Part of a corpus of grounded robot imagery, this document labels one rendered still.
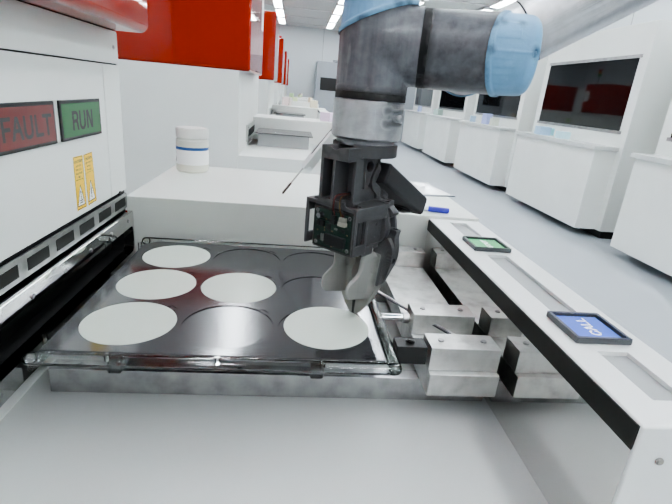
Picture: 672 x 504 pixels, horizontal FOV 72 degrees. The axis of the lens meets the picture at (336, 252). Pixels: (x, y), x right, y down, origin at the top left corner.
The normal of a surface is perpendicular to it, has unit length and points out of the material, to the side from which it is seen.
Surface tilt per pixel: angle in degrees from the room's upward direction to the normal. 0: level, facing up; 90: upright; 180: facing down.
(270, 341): 0
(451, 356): 90
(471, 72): 124
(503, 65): 107
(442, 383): 90
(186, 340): 0
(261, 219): 90
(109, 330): 0
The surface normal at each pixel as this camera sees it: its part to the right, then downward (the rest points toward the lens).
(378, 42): -0.19, 0.31
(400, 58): -0.21, 0.66
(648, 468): 0.08, 0.33
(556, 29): -0.01, 0.61
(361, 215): 0.76, 0.27
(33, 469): 0.09, -0.94
